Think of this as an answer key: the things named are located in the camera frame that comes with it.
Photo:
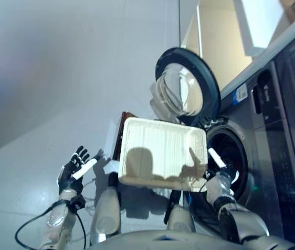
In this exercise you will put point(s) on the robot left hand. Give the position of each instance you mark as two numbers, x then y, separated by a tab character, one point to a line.
68	174

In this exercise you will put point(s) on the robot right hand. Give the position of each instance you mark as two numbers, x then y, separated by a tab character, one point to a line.
229	170

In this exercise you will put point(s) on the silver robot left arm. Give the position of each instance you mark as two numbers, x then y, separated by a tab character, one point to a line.
57	218

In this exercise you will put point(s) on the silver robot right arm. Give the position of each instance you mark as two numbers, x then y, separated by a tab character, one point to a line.
241	221

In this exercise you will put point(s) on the grey washing machine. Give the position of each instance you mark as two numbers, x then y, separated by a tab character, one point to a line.
267	156

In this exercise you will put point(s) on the round washing machine door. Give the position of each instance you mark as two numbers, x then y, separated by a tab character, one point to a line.
181	88

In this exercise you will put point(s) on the silver robot left leg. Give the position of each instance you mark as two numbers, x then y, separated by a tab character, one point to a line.
105	216

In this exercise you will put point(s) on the silver robot leg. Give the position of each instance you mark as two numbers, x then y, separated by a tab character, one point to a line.
181	221
105	216

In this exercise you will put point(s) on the dark brown glossy stool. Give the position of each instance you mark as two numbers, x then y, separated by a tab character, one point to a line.
118	145

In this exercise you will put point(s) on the silver robot right leg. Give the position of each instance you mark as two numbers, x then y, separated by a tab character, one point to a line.
181	221

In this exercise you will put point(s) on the white wicker laundry basket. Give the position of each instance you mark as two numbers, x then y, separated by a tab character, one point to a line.
157	140

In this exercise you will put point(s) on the blue white sticker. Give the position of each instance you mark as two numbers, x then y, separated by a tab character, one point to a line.
241	93

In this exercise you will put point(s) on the silver robot torso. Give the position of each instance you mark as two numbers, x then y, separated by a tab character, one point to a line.
163	242

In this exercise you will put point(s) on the white shelf cabinet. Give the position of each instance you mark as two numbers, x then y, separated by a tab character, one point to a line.
222	39

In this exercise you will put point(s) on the brown wicker storage basket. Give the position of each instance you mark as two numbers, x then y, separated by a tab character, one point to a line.
293	7

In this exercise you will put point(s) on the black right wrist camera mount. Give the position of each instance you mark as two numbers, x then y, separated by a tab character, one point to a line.
206	175

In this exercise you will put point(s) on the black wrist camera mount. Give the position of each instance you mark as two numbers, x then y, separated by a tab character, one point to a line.
206	175
77	202

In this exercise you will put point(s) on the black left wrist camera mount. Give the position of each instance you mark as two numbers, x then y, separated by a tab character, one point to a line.
77	202

